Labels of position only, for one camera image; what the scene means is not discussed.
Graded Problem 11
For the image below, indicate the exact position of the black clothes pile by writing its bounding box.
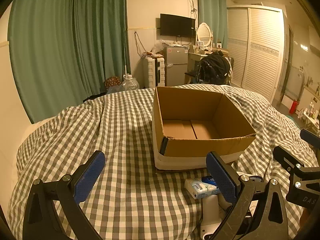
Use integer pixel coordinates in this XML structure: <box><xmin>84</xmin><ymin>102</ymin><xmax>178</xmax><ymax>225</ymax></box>
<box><xmin>197</xmin><ymin>51</ymin><xmax>232</xmax><ymax>85</ymax></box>

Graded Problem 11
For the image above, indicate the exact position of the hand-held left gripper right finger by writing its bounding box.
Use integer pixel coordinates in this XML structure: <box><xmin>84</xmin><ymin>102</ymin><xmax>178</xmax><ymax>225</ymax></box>
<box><xmin>205</xmin><ymin>151</ymin><xmax>289</xmax><ymax>240</ymax></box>

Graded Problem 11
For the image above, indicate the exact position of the clear plastic bag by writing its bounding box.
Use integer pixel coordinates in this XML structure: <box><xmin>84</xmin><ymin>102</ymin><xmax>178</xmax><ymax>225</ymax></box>
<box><xmin>152</xmin><ymin>40</ymin><xmax>167</xmax><ymax>55</ymax></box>

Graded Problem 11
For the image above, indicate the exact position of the white tissue pack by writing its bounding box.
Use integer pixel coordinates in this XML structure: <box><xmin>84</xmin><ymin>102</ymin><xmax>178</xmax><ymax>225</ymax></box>
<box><xmin>184</xmin><ymin>179</ymin><xmax>222</xmax><ymax>200</ymax></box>

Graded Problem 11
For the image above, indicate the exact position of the black wall television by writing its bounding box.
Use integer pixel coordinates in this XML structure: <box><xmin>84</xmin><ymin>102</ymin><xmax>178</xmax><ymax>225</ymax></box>
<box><xmin>159</xmin><ymin>14</ymin><xmax>196</xmax><ymax>37</ymax></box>

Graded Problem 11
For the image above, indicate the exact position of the cardboard box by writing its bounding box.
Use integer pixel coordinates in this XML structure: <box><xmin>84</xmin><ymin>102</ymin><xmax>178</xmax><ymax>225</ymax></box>
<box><xmin>152</xmin><ymin>86</ymin><xmax>257</xmax><ymax>173</ymax></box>

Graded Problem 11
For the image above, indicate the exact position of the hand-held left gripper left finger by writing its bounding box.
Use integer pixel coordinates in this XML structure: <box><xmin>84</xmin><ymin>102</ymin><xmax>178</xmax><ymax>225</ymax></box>
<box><xmin>22</xmin><ymin>150</ymin><xmax>106</xmax><ymax>240</ymax></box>

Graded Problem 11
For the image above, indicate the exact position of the grey checkered blanket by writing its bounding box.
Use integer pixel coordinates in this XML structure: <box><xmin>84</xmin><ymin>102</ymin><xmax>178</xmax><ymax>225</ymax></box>
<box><xmin>7</xmin><ymin>84</ymin><xmax>318</xmax><ymax>240</ymax></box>

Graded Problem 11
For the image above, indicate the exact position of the narrow green curtain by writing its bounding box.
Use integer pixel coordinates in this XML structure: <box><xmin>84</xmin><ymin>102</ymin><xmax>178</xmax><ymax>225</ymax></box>
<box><xmin>196</xmin><ymin>0</ymin><xmax>228</xmax><ymax>50</ymax></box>

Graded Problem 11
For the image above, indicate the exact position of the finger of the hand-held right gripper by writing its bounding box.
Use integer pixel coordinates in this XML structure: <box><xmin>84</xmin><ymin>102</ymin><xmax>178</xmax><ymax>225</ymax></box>
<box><xmin>273</xmin><ymin>145</ymin><xmax>305</xmax><ymax>174</ymax></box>
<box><xmin>300</xmin><ymin>129</ymin><xmax>320</xmax><ymax>147</ymax></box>

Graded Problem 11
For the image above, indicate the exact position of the clear water jug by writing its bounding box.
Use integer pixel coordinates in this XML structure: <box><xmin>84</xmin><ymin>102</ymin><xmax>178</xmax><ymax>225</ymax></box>
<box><xmin>122</xmin><ymin>74</ymin><xmax>140</xmax><ymax>92</ymax></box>

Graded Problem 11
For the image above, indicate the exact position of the patterned round bag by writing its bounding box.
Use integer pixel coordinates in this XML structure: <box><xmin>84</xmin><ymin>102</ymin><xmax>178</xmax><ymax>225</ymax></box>
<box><xmin>104</xmin><ymin>77</ymin><xmax>123</xmax><ymax>94</ymax></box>

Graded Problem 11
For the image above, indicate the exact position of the white dressing table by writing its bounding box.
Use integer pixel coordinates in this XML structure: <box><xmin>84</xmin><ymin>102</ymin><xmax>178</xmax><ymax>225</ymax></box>
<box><xmin>187</xmin><ymin>49</ymin><xmax>229</xmax><ymax>73</ymax></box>

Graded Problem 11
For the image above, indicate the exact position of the small silver fridge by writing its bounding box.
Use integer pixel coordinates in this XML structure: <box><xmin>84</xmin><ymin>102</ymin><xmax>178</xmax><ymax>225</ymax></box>
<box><xmin>164</xmin><ymin>45</ymin><xmax>188</xmax><ymax>87</ymax></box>

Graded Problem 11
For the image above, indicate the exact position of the red fire extinguisher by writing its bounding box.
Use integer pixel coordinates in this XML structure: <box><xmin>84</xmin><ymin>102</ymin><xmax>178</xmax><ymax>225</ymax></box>
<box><xmin>289</xmin><ymin>99</ymin><xmax>300</xmax><ymax>115</ymax></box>

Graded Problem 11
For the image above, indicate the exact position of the side table with bottles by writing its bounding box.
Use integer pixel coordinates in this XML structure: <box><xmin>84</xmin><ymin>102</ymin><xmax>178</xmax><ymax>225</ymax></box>
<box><xmin>300</xmin><ymin>100</ymin><xmax>320</xmax><ymax>130</ymax></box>

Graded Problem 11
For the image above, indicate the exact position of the white louvered wardrobe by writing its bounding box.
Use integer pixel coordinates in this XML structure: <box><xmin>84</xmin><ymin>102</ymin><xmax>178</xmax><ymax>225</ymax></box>
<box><xmin>226</xmin><ymin>5</ymin><xmax>285</xmax><ymax>103</ymax></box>

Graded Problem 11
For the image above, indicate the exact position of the white cream tube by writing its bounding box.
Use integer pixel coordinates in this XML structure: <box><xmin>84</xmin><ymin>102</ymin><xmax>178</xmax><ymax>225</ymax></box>
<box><xmin>202</xmin><ymin>195</ymin><xmax>222</xmax><ymax>227</ymax></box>

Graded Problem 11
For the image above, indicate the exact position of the white oval mirror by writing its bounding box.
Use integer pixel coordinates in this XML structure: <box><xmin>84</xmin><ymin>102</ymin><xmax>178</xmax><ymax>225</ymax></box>
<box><xmin>196</xmin><ymin>22</ymin><xmax>214</xmax><ymax>49</ymax></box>

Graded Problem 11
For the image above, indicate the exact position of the wide green curtain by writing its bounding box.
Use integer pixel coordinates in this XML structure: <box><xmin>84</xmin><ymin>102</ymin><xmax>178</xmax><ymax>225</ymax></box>
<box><xmin>7</xmin><ymin>0</ymin><xmax>132</xmax><ymax>124</ymax></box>

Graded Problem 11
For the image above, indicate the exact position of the white ribbed suitcase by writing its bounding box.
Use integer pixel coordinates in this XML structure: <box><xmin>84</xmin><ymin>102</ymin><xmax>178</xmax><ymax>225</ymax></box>
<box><xmin>143</xmin><ymin>56</ymin><xmax>166</xmax><ymax>88</ymax></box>

